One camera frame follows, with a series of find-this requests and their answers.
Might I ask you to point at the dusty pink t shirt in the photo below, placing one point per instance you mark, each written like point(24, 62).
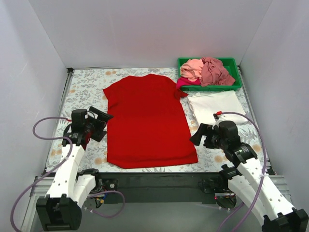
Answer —
point(215, 74)

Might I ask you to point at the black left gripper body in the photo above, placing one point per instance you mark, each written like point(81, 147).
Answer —
point(97, 123)

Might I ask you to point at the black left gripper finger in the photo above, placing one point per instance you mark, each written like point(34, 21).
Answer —
point(98, 135)
point(99, 115)

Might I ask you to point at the red t shirt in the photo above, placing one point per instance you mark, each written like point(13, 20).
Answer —
point(149, 127)

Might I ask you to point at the aluminium frame rail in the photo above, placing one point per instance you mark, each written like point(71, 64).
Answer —
point(43, 186)

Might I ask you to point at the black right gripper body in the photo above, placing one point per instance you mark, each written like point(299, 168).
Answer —
point(207, 138)

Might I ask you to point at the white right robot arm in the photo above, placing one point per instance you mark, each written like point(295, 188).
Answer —
point(247, 179)

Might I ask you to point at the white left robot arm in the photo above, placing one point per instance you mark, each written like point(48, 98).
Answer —
point(61, 208)

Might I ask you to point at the magenta t shirt in bin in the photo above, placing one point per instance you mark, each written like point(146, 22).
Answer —
point(186, 82)

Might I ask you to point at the folded white t shirt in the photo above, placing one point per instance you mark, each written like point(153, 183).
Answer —
point(204, 105)

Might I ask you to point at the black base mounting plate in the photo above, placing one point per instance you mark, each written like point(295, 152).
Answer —
point(164, 187)

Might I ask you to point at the peach t shirt in bin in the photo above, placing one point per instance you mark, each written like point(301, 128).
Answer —
point(192, 69)

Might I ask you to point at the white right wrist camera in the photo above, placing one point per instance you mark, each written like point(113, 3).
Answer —
point(219, 118)

